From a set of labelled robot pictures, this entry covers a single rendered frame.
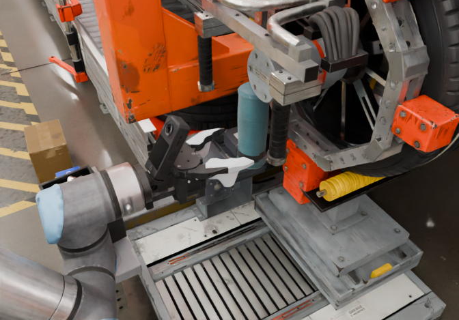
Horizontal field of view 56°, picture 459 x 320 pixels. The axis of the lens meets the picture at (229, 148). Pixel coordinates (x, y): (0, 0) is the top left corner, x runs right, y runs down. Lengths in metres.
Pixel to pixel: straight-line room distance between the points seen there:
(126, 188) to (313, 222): 0.90
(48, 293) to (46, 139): 1.44
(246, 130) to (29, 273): 0.73
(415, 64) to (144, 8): 0.76
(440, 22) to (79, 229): 0.74
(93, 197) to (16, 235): 1.23
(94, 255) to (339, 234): 0.92
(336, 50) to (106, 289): 0.57
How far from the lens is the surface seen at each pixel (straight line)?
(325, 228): 1.51
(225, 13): 1.00
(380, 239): 1.53
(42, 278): 0.69
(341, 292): 1.46
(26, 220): 1.98
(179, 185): 0.78
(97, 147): 2.26
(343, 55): 0.82
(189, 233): 1.66
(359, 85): 1.13
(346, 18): 0.84
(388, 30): 0.89
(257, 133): 1.21
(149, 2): 1.30
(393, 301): 1.58
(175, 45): 1.40
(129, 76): 1.35
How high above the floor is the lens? 1.34
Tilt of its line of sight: 38 degrees down
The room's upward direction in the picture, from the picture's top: straight up
